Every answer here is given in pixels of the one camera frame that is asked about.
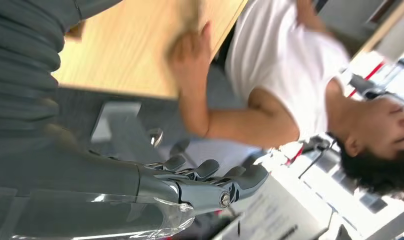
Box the person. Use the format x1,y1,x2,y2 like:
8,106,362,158
165,0,404,197

